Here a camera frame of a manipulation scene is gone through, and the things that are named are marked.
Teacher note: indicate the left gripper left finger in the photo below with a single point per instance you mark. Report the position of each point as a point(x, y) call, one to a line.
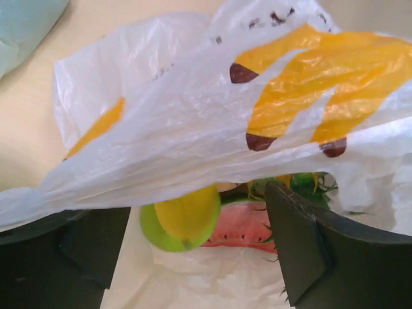
point(65, 260)

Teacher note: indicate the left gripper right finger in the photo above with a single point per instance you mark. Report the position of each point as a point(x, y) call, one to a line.
point(329, 261)

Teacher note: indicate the fake pineapple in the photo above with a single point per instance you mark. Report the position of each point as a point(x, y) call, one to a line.
point(311, 186)

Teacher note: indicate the fake watermelon slice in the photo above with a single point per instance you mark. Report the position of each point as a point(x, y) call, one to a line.
point(243, 224)

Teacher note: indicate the fake yellow lemon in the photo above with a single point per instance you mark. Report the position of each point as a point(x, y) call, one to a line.
point(191, 218)

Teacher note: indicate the banana print plastic bag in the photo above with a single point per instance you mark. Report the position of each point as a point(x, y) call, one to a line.
point(262, 88)

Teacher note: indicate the tied green plastic bag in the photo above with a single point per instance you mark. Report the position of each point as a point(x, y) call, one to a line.
point(24, 24)

